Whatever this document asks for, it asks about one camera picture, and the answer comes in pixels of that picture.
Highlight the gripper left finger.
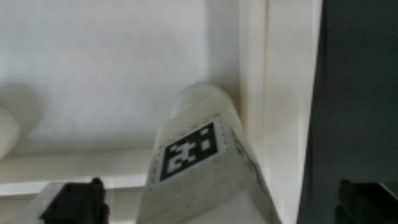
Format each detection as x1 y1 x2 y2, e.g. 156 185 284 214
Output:
27 178 110 224

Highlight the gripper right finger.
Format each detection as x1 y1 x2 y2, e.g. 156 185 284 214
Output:
334 180 398 224

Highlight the white table leg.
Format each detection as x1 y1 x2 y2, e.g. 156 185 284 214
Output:
137 84 283 224

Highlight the white square table top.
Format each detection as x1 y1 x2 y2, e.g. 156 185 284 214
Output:
0 0 324 224

